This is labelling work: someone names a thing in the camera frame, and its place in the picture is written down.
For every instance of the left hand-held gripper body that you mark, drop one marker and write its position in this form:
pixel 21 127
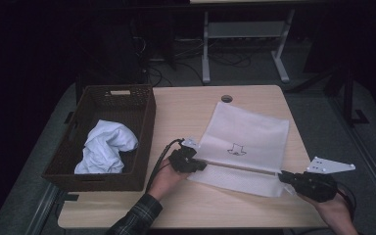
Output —
pixel 182 160

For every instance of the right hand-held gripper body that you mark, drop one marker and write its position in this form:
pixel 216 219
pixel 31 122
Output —
pixel 316 187

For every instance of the brown woven basket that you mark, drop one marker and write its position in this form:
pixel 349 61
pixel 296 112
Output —
pixel 145 137

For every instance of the white mesh laundry bag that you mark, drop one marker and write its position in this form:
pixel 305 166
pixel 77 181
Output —
pixel 248 130

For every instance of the white shirt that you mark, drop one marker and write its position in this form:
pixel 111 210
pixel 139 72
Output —
pixel 104 147

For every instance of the person's left hand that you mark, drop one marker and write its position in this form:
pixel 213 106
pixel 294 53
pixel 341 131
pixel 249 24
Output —
pixel 164 181

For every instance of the person's right hand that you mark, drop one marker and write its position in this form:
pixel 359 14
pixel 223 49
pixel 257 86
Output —
pixel 336 215

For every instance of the round grey table grommet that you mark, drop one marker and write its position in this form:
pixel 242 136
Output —
pixel 226 98

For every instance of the black metal stand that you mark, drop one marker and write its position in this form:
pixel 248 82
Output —
pixel 348 98

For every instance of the aluminium floor rail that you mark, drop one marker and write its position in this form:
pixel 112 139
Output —
pixel 42 209
pixel 365 153

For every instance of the white metal frame desk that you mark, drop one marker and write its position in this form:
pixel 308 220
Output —
pixel 205 49

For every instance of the black table bracket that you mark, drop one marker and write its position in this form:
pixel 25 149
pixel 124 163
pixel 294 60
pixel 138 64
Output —
pixel 71 197
pixel 69 117

